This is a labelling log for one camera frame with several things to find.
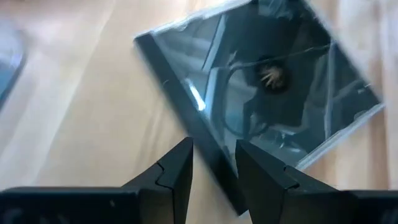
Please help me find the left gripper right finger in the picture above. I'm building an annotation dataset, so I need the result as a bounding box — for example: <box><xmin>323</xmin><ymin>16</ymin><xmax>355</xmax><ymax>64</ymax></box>
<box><xmin>234</xmin><ymin>139</ymin><xmax>398</xmax><ymax>224</ymax></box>

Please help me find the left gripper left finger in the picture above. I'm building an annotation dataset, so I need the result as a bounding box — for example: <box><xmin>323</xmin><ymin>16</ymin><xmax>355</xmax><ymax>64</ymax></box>
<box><xmin>0</xmin><ymin>136</ymin><xmax>195</xmax><ymax>224</ymax></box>

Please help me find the clear jewel case grey insert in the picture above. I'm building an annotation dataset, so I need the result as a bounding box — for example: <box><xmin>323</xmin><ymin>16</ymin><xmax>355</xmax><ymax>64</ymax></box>
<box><xmin>0</xmin><ymin>30</ymin><xmax>28</xmax><ymax>110</ymax></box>

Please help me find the clear jewel case black tray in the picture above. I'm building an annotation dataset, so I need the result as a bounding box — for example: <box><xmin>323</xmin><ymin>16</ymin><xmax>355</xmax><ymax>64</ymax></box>
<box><xmin>133</xmin><ymin>0</ymin><xmax>385</xmax><ymax>217</ymax></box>

